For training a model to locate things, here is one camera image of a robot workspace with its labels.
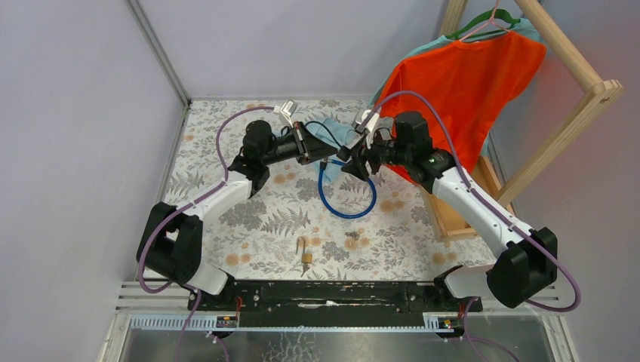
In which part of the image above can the pink clothes hanger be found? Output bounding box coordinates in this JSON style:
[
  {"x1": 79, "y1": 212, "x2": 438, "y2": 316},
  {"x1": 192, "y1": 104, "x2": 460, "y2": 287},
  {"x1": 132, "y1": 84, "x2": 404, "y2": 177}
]
[{"x1": 459, "y1": 0, "x2": 509, "y2": 41}]

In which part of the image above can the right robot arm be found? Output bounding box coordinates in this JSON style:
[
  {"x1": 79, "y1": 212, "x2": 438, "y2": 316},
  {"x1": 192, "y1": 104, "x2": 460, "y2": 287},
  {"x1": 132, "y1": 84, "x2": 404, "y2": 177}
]
[{"x1": 337, "y1": 109, "x2": 558, "y2": 311}]

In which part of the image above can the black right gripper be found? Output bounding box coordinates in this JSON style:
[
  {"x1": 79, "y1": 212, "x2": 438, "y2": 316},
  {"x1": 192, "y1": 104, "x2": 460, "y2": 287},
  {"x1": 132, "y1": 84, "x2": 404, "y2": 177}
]
[{"x1": 340, "y1": 127, "x2": 411, "y2": 183}]

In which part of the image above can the orange t-shirt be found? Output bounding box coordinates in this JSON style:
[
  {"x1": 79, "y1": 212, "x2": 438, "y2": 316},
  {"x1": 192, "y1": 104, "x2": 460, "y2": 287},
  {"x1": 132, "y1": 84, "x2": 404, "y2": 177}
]
[{"x1": 373, "y1": 32, "x2": 546, "y2": 171}]

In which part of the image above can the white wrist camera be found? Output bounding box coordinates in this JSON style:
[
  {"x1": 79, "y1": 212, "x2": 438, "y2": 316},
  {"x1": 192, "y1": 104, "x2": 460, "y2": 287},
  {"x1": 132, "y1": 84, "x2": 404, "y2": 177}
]
[
  {"x1": 352, "y1": 109, "x2": 393, "y2": 149},
  {"x1": 273, "y1": 100, "x2": 297, "y2": 129}
]

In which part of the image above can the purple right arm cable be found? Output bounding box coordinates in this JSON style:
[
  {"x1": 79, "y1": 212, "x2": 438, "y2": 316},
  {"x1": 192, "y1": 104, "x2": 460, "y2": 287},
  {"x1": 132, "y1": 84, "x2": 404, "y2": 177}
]
[{"x1": 367, "y1": 90, "x2": 583, "y2": 362}]

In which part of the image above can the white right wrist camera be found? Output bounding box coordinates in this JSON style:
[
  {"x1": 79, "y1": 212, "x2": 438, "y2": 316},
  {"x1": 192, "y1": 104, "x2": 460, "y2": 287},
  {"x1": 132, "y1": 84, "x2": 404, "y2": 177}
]
[{"x1": 352, "y1": 109, "x2": 393, "y2": 149}]

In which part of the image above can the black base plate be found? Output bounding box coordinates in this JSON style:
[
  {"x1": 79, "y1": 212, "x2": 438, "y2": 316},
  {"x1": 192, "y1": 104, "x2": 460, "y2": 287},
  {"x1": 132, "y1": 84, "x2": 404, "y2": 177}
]
[{"x1": 187, "y1": 280, "x2": 483, "y2": 317}]

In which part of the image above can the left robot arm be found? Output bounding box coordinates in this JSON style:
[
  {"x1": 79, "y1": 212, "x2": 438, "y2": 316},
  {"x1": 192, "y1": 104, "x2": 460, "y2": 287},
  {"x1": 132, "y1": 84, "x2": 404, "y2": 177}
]
[{"x1": 136, "y1": 120, "x2": 340, "y2": 310}]

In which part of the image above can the aluminium slotted rail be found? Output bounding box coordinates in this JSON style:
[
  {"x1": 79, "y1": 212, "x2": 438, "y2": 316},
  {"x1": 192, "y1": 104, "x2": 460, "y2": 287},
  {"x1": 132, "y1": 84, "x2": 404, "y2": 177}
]
[{"x1": 130, "y1": 311, "x2": 463, "y2": 333}]

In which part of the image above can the wooden clothes rack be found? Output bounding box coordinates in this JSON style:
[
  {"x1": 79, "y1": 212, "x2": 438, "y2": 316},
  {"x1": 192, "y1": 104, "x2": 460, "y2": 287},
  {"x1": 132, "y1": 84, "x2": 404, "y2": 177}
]
[{"x1": 422, "y1": 1, "x2": 624, "y2": 243}]

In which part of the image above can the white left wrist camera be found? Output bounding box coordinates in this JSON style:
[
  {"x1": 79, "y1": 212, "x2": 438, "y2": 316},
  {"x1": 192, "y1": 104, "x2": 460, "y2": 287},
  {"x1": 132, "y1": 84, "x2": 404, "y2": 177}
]
[{"x1": 273, "y1": 100, "x2": 297, "y2": 129}]

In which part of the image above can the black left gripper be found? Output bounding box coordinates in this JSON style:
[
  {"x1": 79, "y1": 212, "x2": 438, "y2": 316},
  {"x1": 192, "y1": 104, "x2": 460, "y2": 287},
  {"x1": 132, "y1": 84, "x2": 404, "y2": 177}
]
[{"x1": 260, "y1": 121, "x2": 337, "y2": 167}]

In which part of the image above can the brass padlock with key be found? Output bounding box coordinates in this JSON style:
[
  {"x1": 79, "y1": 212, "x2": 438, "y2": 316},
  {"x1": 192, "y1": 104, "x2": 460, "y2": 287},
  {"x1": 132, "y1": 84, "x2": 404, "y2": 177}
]
[{"x1": 296, "y1": 237, "x2": 312, "y2": 277}]

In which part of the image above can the blue cable lock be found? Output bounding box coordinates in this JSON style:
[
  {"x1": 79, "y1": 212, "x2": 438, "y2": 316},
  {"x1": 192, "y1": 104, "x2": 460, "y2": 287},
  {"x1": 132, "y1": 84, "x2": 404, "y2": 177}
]
[{"x1": 317, "y1": 158, "x2": 378, "y2": 219}]

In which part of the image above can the light blue towel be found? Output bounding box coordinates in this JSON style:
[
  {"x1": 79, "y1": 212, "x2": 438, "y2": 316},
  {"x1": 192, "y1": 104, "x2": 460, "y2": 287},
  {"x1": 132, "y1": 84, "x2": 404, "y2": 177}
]
[{"x1": 305, "y1": 117, "x2": 356, "y2": 185}]

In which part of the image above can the green clothes hanger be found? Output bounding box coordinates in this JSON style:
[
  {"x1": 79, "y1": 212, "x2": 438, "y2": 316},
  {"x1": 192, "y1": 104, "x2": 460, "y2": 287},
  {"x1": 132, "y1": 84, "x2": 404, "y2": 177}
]
[{"x1": 445, "y1": 8, "x2": 521, "y2": 41}]

